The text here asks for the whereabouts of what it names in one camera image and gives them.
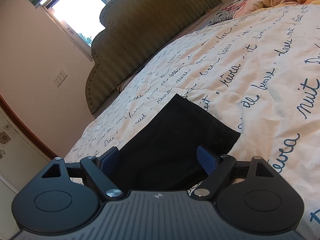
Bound black pants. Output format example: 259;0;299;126
108;94;240;191

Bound wardrobe with flower decals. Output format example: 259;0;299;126
1;98;57;239

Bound white script-print bedspread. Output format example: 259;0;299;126
66;3;319;239

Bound floral pillow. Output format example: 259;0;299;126
208;0;248;26

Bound olive tufted headboard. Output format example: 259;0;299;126
85;0;222;114

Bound white wall socket pair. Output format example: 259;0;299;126
53;70;68;87

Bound window with metal frame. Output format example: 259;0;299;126
41;0;111;58

